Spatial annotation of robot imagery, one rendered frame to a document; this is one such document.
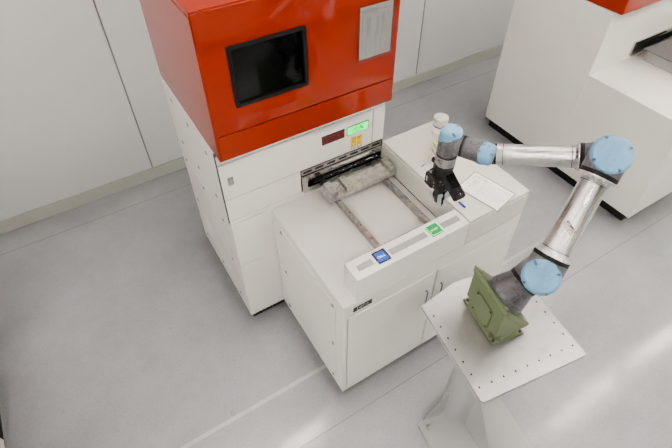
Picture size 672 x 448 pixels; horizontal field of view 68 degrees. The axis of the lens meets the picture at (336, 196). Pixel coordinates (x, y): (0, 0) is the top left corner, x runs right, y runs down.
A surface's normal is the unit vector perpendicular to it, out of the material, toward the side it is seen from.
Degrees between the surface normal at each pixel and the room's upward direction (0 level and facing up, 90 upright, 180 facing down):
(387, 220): 0
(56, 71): 90
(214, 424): 0
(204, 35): 90
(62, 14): 90
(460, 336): 0
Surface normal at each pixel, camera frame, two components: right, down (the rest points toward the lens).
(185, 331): 0.00, -0.71
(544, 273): -0.43, 0.13
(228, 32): 0.52, 0.60
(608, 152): -0.32, -0.11
